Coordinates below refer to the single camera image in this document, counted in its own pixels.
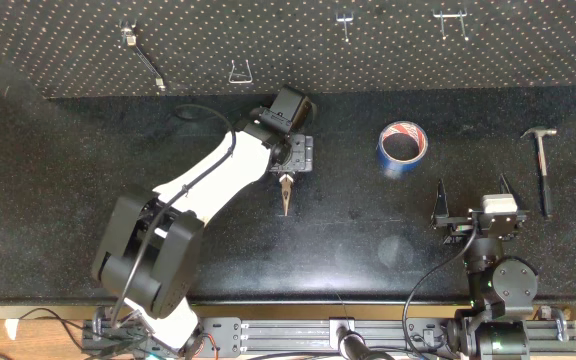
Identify mounting rail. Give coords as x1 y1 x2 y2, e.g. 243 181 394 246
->
81 304 576 360

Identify wrench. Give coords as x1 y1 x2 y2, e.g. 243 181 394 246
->
120 26 168 94

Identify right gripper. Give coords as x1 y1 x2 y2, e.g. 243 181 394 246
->
430 172 529 246

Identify hammer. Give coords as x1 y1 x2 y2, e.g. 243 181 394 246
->
519 126 558 220

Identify black cable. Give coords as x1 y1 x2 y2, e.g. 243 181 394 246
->
109 102 238 329
401 227 480 360

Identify roll of blue tape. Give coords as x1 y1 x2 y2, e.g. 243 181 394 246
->
375 120 430 178

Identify black pegboard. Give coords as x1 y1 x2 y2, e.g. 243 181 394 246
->
0 0 576 99

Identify pliers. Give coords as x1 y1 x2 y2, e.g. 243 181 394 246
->
277 172 297 218

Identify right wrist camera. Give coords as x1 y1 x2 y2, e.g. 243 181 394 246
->
479 193 520 217

